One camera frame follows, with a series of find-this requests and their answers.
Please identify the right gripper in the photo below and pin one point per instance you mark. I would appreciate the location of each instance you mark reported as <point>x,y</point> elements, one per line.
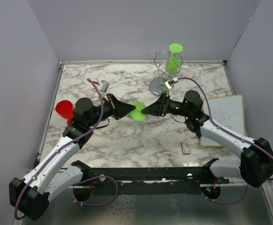
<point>157,108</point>

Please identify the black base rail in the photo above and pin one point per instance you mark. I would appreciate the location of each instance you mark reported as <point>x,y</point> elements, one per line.
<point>145,181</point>

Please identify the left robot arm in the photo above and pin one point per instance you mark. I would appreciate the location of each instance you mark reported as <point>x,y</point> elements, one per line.
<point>32,194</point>

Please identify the green wine glass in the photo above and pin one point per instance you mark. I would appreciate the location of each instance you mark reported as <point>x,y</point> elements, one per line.
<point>173,62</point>
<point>137,114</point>

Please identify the small whiteboard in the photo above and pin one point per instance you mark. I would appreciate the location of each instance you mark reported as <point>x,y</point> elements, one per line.
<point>229,112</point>

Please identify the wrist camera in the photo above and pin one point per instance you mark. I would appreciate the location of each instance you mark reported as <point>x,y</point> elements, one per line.
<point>170,86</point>
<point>103,85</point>

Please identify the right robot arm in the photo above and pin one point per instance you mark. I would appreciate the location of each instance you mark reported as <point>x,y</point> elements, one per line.
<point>255,164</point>

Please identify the red wine glass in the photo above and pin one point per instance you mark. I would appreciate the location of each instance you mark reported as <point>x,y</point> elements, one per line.
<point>65,109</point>

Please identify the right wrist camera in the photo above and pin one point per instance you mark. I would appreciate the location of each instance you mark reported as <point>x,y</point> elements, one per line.
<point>170,86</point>

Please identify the red white eraser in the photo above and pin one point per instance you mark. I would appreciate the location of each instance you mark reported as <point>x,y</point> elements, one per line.
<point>185,147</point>

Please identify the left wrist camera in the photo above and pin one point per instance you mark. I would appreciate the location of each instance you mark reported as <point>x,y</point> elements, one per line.
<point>103,85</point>

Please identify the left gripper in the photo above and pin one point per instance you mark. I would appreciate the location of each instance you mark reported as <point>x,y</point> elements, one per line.
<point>118,108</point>

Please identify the chrome wine glass rack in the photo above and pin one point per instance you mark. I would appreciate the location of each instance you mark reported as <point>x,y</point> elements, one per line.
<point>157,86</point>

